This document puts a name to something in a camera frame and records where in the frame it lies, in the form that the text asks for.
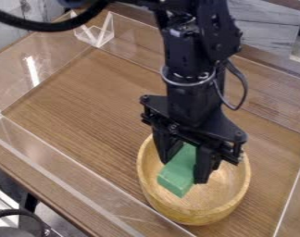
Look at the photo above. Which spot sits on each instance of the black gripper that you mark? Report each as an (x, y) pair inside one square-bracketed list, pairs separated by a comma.
[(188, 116)]

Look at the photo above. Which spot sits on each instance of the green rectangular block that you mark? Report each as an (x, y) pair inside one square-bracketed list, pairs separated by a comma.
[(176, 174)]

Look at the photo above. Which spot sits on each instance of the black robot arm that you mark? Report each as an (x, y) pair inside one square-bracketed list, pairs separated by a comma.
[(201, 38)]

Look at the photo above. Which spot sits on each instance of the clear acrylic tray walls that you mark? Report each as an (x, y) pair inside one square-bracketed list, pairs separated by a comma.
[(72, 132)]

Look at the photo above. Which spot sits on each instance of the black metal bracket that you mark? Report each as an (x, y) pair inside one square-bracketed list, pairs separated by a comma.
[(45, 231)]

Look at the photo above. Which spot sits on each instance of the black table leg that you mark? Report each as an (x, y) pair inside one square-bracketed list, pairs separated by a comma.
[(30, 203)]

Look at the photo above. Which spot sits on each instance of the brown wooden bowl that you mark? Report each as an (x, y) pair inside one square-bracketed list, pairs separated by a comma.
[(209, 202)]

